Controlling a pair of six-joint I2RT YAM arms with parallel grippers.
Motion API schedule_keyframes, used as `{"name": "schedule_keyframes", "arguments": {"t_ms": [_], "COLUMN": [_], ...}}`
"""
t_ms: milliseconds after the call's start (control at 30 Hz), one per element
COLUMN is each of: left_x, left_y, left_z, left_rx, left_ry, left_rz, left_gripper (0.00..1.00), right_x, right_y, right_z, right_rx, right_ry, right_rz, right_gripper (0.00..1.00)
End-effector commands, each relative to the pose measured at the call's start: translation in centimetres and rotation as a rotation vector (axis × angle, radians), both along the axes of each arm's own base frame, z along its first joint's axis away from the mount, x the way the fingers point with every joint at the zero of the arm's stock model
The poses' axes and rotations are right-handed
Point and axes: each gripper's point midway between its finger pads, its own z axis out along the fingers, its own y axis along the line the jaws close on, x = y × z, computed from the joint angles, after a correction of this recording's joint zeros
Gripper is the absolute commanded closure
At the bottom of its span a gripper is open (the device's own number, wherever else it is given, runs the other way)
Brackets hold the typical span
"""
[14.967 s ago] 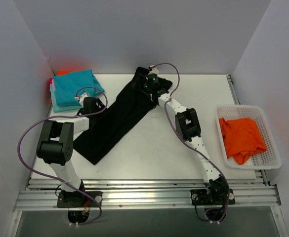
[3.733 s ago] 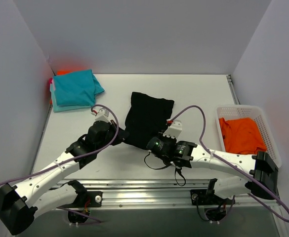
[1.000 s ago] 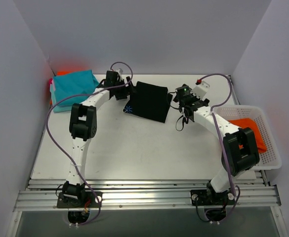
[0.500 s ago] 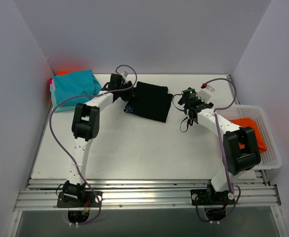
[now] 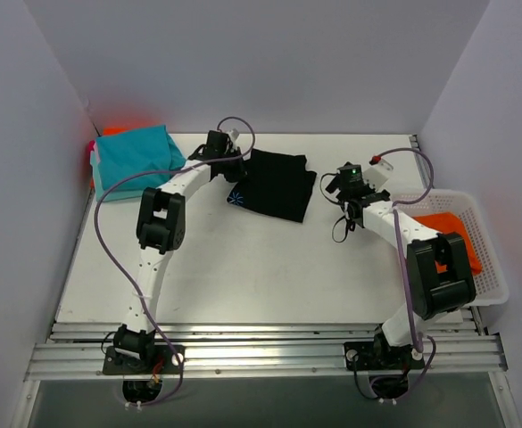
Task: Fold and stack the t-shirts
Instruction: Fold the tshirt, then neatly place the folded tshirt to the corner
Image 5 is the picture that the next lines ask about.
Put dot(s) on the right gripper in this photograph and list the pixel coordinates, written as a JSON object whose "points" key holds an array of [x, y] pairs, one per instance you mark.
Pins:
{"points": [[377, 196]]}

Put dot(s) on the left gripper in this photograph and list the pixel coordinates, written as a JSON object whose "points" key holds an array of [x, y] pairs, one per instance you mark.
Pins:
{"points": [[235, 169]]}

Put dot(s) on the black t-shirt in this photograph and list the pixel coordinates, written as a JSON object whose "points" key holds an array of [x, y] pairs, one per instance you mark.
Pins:
{"points": [[277, 185]]}

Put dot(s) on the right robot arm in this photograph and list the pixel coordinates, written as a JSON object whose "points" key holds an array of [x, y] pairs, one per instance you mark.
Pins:
{"points": [[436, 272]]}

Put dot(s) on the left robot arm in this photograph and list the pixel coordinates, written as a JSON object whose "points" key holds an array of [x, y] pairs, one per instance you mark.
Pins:
{"points": [[161, 229]]}

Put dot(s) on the orange t-shirt in basket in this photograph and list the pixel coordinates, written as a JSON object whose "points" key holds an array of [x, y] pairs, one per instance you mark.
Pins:
{"points": [[447, 223]]}

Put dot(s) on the folded orange t-shirt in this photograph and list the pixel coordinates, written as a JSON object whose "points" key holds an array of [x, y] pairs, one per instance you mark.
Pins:
{"points": [[113, 131]]}

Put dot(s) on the folded light teal t-shirt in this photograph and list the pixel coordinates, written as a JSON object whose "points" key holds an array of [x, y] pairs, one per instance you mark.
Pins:
{"points": [[116, 195]]}

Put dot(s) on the folded pink t-shirt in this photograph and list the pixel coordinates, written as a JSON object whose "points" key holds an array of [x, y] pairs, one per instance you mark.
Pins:
{"points": [[91, 153]]}

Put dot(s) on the white plastic basket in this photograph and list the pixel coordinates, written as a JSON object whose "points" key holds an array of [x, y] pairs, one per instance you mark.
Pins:
{"points": [[452, 211]]}

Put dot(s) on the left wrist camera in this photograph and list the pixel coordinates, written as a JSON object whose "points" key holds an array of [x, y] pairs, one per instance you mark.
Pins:
{"points": [[233, 134]]}

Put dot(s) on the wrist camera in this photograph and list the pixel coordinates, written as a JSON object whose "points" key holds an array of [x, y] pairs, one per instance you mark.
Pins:
{"points": [[378, 173], [233, 134]]}

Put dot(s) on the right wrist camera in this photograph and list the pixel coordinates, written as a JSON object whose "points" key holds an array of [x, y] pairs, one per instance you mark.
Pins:
{"points": [[378, 173]]}

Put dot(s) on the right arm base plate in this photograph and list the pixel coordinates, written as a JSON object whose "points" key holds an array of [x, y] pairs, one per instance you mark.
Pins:
{"points": [[367, 356]]}

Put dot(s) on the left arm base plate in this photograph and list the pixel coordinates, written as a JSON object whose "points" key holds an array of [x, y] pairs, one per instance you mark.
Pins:
{"points": [[161, 361]]}

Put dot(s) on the aluminium rail frame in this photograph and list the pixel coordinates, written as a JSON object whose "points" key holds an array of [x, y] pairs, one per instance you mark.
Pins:
{"points": [[73, 351]]}

